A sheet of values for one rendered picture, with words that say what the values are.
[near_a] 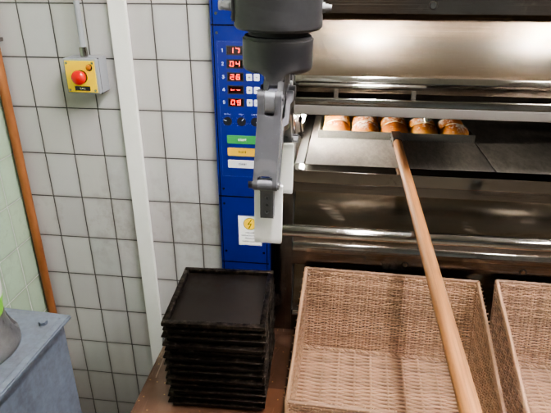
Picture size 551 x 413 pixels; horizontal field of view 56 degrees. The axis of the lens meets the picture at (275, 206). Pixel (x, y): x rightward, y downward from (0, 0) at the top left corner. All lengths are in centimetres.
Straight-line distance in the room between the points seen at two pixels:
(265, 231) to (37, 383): 52
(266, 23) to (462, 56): 104
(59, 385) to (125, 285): 97
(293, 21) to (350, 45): 97
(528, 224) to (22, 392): 141
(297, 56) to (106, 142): 123
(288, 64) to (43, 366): 64
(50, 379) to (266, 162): 60
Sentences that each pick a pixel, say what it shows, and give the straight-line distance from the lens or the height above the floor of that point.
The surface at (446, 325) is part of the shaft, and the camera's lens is 93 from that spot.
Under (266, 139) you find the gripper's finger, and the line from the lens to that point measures 52.
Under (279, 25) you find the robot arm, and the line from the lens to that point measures 53.
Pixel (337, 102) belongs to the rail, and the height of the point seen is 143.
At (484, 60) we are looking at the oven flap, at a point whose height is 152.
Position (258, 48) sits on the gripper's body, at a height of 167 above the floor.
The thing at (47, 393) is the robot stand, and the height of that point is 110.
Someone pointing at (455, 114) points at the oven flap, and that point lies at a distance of 140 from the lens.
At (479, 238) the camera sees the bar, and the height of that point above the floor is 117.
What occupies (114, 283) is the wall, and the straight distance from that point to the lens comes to 196.
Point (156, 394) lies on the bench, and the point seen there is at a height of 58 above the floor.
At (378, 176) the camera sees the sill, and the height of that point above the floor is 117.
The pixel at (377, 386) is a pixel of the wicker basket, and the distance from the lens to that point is 169.
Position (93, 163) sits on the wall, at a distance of 176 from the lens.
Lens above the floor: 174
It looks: 25 degrees down
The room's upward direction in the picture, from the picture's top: straight up
